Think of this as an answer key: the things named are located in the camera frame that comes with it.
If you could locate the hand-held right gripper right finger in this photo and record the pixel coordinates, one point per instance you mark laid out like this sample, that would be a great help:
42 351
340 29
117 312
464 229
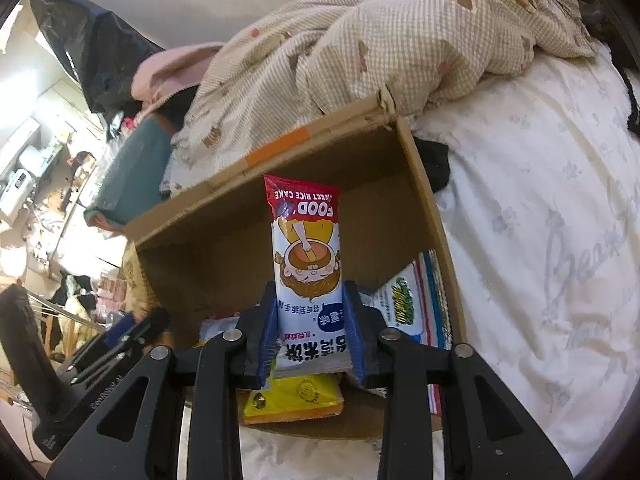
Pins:
352 335

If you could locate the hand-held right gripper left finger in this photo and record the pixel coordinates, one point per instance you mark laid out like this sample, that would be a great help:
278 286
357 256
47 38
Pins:
265 335

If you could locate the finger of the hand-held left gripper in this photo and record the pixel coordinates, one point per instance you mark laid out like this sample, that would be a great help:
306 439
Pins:
105 362
145 325

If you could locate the large blue and white packet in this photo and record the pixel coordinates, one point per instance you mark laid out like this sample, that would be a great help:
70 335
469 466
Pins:
405 305

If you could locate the yellow snack packet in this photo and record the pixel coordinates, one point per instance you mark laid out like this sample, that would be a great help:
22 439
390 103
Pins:
300 395

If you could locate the brown cardboard box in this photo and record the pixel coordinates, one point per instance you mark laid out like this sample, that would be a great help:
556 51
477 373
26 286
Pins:
210 260

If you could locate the red and white rice cake packet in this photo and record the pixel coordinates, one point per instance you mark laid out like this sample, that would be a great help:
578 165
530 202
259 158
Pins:
305 240

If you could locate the teal cushion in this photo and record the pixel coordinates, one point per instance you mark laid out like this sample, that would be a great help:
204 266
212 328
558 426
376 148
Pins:
135 170

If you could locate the white appliance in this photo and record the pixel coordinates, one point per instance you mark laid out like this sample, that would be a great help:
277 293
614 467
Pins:
17 190

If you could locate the white printed bed sheet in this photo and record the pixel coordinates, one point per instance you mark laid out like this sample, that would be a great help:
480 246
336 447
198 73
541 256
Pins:
525 260

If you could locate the black cloth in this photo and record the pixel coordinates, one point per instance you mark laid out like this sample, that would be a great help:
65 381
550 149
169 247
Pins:
435 165

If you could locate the pink cloth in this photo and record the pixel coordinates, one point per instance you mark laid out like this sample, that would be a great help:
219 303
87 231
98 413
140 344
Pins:
165 72

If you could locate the dark plastic bag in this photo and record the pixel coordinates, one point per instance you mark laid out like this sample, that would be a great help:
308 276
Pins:
85 45

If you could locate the beige checkered quilt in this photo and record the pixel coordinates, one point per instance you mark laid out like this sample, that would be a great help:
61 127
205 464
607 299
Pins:
375 35

